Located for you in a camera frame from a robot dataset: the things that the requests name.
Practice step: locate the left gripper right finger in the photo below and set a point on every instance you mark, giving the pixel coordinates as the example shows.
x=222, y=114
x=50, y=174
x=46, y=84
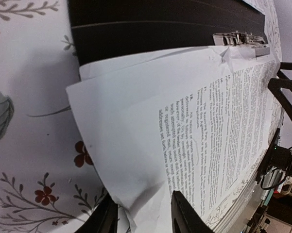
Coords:
x=184, y=217

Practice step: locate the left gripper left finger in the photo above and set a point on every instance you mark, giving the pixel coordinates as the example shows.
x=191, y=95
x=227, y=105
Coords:
x=103, y=220

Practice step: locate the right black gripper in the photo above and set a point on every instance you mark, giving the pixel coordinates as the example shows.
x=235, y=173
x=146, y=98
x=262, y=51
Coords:
x=284, y=160

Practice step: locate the printed paper sheet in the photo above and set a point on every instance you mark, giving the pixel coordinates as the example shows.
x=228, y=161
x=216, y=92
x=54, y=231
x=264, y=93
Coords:
x=193, y=121

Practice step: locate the black clip folder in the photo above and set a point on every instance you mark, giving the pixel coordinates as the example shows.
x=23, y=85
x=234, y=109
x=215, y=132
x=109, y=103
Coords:
x=103, y=29

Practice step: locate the floral tablecloth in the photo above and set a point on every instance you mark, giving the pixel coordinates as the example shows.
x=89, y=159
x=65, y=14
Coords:
x=47, y=181

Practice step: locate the front aluminium rail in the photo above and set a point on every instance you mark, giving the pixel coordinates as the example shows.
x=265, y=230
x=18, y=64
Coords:
x=235, y=211

